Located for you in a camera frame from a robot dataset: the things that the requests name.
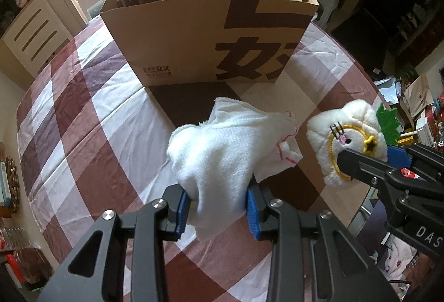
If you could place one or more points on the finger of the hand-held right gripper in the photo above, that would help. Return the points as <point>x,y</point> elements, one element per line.
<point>399,154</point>
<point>367,168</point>

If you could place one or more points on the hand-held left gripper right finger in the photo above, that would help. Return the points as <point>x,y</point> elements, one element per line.
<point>252,215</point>

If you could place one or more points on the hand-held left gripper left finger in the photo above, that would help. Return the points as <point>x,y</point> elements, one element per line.
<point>182,215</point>

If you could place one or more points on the white plush toy green leaf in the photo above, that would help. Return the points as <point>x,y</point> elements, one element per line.
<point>347,121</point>

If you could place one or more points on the white towel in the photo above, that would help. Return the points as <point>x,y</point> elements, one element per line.
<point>215,149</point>

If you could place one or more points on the brown cardboard box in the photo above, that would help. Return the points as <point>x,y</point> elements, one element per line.
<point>180,38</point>

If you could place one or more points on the cartoon printed white cloth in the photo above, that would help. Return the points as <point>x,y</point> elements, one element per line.
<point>399,258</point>

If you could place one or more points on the brown paper bag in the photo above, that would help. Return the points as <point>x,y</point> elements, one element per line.
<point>419,97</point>

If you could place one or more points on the white blue parcel bag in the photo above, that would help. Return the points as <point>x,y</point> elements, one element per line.
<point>388,90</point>

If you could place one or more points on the brown white checkered tablecloth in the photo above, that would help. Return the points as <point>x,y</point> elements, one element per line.
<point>86,114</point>

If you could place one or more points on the black cabinet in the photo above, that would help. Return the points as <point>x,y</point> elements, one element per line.
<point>399,3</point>

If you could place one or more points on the red lid jar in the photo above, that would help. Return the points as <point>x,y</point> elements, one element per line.
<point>31,267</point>

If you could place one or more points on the grey plastic stool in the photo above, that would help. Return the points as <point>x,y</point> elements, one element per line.
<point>326,7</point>

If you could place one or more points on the wicker trivet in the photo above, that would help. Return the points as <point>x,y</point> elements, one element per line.
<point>14,184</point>

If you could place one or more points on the white blue tissue pack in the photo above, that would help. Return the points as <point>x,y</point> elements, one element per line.
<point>4,184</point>

